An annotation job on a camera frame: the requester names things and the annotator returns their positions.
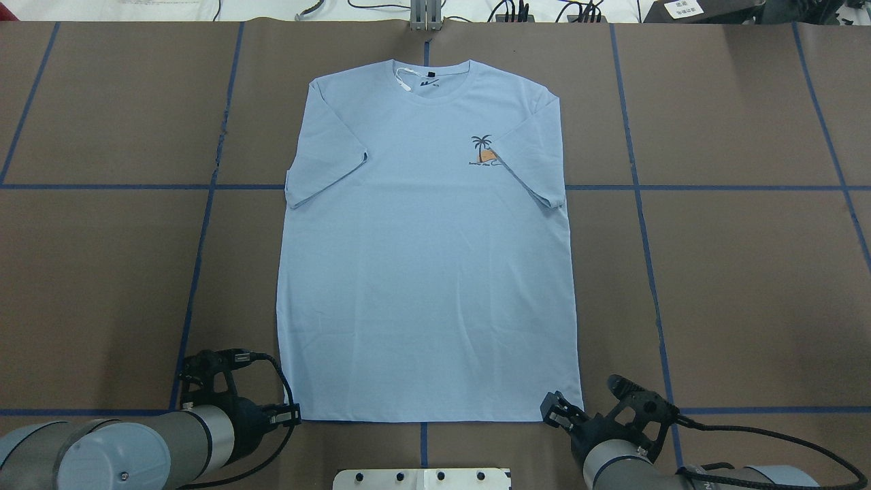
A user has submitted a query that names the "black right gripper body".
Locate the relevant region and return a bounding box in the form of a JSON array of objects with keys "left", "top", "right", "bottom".
[{"left": 566, "top": 409, "right": 629, "bottom": 464}]

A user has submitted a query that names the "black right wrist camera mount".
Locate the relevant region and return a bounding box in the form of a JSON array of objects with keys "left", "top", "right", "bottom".
[{"left": 606, "top": 374, "right": 680, "bottom": 460}]

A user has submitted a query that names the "aluminium frame post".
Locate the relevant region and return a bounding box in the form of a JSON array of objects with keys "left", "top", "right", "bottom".
[{"left": 410, "top": 0, "right": 444, "bottom": 31}]

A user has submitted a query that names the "white pedestal column with base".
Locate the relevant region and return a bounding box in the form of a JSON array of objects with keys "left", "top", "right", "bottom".
[{"left": 332, "top": 468, "right": 513, "bottom": 489}]

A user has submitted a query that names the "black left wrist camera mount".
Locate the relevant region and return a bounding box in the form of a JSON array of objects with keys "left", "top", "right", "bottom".
[{"left": 177, "top": 348, "right": 253, "bottom": 410}]

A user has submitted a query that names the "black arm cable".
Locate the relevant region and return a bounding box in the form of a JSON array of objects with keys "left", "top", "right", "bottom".
[
  {"left": 174, "top": 351, "right": 297, "bottom": 490},
  {"left": 674, "top": 415, "right": 868, "bottom": 490}
]

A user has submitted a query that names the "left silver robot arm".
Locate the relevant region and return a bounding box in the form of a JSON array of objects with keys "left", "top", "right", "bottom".
[{"left": 1, "top": 397, "right": 301, "bottom": 489}]

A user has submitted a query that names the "light blue t-shirt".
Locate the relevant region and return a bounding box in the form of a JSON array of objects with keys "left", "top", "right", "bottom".
[{"left": 276, "top": 60, "right": 582, "bottom": 424}]

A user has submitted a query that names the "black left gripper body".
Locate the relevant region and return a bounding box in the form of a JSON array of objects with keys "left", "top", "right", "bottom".
[{"left": 221, "top": 396, "right": 280, "bottom": 465}]

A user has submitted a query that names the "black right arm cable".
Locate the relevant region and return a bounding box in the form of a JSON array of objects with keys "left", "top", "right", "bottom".
[{"left": 674, "top": 415, "right": 868, "bottom": 490}]

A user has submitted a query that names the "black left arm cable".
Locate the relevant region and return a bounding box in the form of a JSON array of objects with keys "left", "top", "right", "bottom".
[{"left": 174, "top": 351, "right": 297, "bottom": 490}]

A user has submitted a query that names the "black box with white label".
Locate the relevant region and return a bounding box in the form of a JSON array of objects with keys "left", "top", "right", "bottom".
[{"left": 642, "top": 1, "right": 814, "bottom": 25}]

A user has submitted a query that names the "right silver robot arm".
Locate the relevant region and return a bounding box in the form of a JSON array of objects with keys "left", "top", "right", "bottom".
[{"left": 540, "top": 379, "right": 820, "bottom": 489}]

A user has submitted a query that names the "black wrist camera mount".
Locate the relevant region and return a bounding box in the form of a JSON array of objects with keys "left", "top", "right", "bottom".
[
  {"left": 177, "top": 348, "right": 253, "bottom": 410},
  {"left": 606, "top": 374, "right": 680, "bottom": 460}
]

